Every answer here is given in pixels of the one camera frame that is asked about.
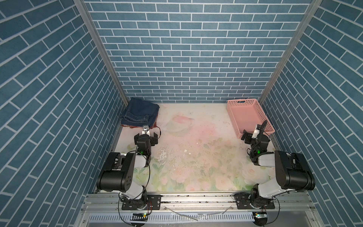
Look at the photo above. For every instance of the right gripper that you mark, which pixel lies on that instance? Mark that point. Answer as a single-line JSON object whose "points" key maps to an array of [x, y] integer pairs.
{"points": [[249, 137]]}

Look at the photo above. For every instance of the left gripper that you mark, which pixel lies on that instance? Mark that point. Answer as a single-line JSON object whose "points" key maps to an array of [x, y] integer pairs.
{"points": [[153, 140]]}

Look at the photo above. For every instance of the red plaid skirt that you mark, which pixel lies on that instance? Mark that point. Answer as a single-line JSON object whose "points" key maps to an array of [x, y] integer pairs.
{"points": [[140, 126]]}

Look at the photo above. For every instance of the pink plastic basket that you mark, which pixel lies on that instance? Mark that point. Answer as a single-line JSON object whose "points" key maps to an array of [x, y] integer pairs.
{"points": [[246, 114]]}

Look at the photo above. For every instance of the dark navy denim skirt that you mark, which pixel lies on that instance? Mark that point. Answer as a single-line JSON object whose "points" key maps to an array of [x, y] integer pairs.
{"points": [[139, 112]]}

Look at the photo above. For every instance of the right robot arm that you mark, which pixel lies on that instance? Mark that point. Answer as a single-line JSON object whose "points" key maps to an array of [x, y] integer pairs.
{"points": [[292, 172]]}

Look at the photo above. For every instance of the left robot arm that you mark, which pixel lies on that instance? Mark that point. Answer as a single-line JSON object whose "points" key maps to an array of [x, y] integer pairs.
{"points": [[116, 175]]}

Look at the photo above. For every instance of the left green circuit board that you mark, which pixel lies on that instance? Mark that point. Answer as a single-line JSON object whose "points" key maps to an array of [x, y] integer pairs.
{"points": [[139, 217]]}

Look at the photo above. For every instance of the green circuit board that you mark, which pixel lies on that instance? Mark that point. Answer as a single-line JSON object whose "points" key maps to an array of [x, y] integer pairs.
{"points": [[139, 217], [260, 218]]}

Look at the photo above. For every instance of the right green circuit board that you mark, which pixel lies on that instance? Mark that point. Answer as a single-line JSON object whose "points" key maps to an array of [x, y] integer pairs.
{"points": [[260, 218]]}

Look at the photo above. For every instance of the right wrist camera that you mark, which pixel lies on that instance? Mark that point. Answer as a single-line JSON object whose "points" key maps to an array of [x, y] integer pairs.
{"points": [[256, 132]]}

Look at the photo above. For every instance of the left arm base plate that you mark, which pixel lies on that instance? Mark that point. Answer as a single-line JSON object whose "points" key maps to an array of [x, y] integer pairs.
{"points": [[151, 202]]}

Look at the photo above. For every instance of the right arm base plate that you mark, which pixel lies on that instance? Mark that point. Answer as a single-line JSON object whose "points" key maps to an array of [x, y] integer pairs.
{"points": [[245, 201]]}

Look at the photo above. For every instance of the aluminium mounting rail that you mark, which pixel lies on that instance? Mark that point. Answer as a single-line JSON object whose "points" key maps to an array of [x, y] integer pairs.
{"points": [[205, 201]]}

